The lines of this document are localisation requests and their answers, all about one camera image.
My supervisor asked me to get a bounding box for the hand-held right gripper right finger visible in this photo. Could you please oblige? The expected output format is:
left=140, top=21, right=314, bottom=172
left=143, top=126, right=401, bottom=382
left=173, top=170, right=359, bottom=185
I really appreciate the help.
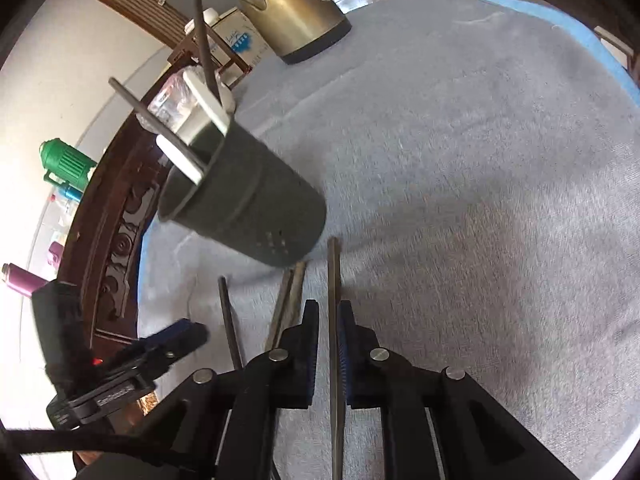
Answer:
left=336, top=299, right=578, bottom=480

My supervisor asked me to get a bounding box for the green thermos jug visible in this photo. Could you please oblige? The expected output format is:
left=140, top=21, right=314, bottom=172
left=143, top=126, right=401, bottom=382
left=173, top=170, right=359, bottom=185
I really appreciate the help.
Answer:
left=40, top=139, right=97, bottom=186

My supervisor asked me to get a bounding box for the white carton box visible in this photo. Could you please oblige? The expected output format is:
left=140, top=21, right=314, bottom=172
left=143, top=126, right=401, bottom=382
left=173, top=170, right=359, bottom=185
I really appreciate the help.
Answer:
left=200, top=7, right=273, bottom=68

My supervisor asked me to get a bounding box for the grey tablecloth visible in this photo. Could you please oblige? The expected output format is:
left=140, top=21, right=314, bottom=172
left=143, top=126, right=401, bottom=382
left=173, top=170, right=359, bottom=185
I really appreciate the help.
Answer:
left=137, top=0, right=640, bottom=480

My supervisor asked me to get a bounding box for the purple thermos bottle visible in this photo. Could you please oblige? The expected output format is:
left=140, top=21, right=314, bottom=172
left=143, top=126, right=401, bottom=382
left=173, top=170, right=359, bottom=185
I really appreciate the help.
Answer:
left=1, top=261, right=51, bottom=297

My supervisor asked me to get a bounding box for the dark chopstick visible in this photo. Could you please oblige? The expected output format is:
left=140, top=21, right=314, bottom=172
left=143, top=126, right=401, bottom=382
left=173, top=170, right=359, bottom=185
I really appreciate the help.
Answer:
left=276, top=261, right=307, bottom=333
left=189, top=0, right=226, bottom=106
left=108, top=77, right=208, bottom=171
left=218, top=276, right=244, bottom=368
left=326, top=237, right=347, bottom=480
left=264, top=269, right=295, bottom=351

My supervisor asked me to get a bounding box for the brown window blind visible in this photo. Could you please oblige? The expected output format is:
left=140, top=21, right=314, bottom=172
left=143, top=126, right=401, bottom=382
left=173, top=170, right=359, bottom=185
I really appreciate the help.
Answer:
left=84, top=0, right=191, bottom=48

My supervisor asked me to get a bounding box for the dark metal utensil holder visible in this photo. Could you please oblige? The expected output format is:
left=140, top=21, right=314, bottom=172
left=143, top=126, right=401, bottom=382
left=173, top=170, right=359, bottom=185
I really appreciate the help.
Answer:
left=157, top=119, right=328, bottom=268

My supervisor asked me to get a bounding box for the white ceramic spoon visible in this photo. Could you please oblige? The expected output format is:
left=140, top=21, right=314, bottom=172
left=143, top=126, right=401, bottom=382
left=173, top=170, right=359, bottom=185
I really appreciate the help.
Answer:
left=156, top=135, right=205, bottom=183
left=182, top=70, right=232, bottom=133

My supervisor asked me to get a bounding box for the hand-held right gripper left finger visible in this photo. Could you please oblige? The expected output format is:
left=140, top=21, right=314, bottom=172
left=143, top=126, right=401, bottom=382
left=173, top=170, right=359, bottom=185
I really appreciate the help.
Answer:
left=129, top=299, right=321, bottom=480

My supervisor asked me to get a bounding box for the carved wooden sideboard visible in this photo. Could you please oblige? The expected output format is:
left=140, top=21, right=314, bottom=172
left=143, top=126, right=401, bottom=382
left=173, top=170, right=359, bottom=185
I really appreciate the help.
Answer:
left=57, top=110, right=173, bottom=346

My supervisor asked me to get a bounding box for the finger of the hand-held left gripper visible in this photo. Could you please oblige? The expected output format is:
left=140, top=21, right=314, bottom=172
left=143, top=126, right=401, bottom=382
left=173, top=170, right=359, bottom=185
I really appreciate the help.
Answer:
left=107, top=320, right=210, bottom=386

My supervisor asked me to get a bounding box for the wooden chair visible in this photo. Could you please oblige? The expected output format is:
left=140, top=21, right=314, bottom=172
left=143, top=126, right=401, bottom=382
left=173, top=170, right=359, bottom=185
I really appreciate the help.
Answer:
left=167, top=7, right=251, bottom=88

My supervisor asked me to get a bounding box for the bronze electric kettle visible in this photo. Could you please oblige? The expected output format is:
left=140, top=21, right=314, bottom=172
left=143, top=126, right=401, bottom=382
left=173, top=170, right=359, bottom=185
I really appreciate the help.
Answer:
left=231, top=0, right=352, bottom=65

